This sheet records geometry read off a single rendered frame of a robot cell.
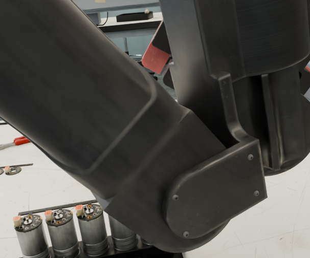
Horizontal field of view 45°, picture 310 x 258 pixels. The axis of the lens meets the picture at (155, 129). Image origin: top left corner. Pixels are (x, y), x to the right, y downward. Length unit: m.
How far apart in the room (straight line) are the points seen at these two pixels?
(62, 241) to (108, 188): 0.21
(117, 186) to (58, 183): 0.40
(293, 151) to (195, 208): 0.08
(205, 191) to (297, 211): 0.29
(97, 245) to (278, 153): 0.21
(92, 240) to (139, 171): 0.21
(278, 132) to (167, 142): 0.08
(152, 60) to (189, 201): 0.18
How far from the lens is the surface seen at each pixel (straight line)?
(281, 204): 0.46
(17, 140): 0.72
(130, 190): 0.16
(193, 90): 0.20
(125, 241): 0.37
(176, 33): 0.20
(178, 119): 0.16
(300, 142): 0.23
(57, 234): 0.36
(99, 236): 0.36
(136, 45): 4.78
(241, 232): 0.42
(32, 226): 0.36
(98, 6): 2.62
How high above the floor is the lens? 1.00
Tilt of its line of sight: 22 degrees down
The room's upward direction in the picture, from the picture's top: 6 degrees counter-clockwise
